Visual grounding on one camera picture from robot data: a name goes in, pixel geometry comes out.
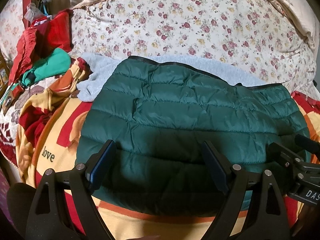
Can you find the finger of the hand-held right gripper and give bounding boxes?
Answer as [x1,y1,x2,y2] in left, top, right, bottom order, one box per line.
[266,141,308,173]
[294,134,320,153]

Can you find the red jacket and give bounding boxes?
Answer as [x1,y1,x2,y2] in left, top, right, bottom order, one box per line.
[10,26,50,98]

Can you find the red velvet cloth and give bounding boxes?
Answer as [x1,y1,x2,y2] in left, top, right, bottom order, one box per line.
[31,9,73,55]

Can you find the bright green cloth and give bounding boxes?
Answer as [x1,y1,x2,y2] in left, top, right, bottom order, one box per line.
[20,48,72,88]

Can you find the clear plastic bag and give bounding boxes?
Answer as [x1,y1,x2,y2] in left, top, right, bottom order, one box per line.
[24,2,42,24]

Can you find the light grey fleece sweater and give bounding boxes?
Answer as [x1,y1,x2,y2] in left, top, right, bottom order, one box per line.
[76,52,285,103]

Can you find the red white patterned blanket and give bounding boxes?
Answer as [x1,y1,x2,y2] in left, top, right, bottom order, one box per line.
[0,79,34,172]

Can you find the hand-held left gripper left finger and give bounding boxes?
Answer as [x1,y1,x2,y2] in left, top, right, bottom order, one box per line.
[25,139,117,240]

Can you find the orange yellow printed blanket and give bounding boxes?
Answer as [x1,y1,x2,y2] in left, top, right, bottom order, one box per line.
[15,57,320,240]

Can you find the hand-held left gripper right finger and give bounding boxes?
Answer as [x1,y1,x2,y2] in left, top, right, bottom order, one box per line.
[201,140,292,240]

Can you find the floral bed sheet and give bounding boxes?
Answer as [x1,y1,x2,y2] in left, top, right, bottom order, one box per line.
[0,0,318,90]

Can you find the green puffer jacket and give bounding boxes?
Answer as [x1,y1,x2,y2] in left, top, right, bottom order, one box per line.
[75,55,313,217]

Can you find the cream textured blanket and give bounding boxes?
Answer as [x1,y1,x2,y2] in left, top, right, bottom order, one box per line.
[282,0,318,52]

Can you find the brown cardboard hang tag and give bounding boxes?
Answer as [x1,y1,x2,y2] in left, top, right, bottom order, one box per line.
[2,89,17,114]

